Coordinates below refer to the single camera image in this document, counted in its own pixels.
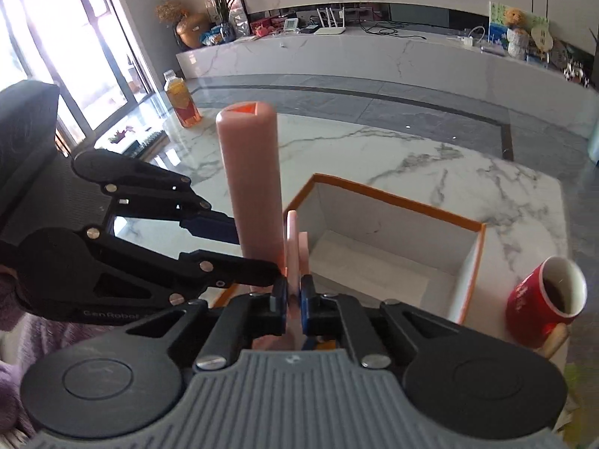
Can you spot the pink wallet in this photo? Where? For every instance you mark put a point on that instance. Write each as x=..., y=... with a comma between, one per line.
x=297, y=256

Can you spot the pink cylinder case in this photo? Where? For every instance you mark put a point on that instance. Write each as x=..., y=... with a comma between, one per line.
x=248, y=138

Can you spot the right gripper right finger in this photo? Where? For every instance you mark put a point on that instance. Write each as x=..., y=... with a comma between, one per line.
x=342, y=318

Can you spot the white router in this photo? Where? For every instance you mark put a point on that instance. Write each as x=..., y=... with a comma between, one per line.
x=331, y=21

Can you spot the black keyboard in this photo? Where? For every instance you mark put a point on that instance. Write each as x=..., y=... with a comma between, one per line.
x=147, y=149

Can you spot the orange cardboard box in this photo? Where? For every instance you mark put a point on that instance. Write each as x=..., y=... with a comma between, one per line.
x=378, y=246

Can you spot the white tv cabinet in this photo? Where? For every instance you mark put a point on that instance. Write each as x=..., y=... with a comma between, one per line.
x=431, y=61

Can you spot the red mug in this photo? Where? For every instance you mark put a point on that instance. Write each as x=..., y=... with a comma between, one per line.
x=541, y=308

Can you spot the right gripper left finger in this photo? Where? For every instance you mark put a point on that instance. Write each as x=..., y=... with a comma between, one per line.
x=243, y=319

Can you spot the grey soundbar speaker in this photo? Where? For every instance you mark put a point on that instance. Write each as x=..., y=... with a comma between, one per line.
x=419, y=14

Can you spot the purple fluffy blanket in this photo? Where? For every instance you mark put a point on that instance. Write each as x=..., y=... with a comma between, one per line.
x=40, y=337

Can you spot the potted plant left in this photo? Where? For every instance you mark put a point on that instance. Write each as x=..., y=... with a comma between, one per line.
x=223, y=10

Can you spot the orange drink bottle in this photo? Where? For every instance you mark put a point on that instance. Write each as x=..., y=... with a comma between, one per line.
x=181, y=100

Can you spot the teddy bear ornament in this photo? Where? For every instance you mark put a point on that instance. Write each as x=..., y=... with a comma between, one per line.
x=517, y=35

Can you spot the copper vase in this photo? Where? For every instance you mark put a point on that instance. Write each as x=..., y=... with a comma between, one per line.
x=191, y=27

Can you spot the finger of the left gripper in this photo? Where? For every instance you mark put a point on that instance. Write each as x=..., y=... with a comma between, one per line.
x=144, y=191
x=67, y=276

